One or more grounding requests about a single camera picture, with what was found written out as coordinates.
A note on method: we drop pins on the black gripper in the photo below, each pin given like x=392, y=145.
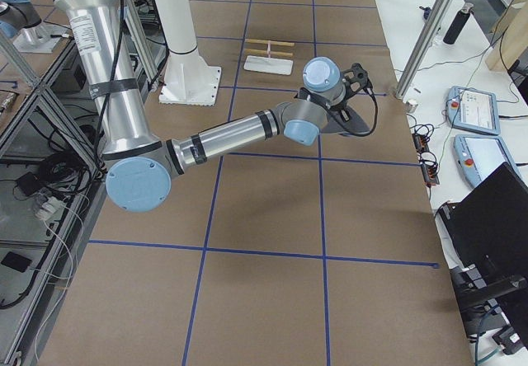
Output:
x=343, y=115

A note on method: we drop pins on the grey blue towel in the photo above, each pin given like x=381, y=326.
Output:
x=357, y=127

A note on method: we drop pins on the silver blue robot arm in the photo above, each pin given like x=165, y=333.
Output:
x=21, y=23
x=141, y=165

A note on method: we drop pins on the white wooden towel rack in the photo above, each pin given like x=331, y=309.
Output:
x=262, y=58

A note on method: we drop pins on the small metal cylinder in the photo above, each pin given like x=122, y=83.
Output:
x=411, y=105

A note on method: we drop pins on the upper blue teach pendant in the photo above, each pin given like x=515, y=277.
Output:
x=473, y=110

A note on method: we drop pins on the blue teach pendant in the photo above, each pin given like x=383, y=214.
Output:
x=473, y=110
x=480, y=155

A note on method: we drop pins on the black water bottle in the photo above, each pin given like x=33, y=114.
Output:
x=458, y=24

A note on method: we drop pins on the lower blue teach pendant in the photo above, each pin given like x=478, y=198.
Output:
x=480, y=155

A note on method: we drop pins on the black laptop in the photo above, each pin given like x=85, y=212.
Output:
x=488, y=229

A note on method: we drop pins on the white pedestal column base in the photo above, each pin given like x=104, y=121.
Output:
x=188, y=78

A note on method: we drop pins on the aluminium frame post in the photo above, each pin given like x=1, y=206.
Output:
x=423, y=43

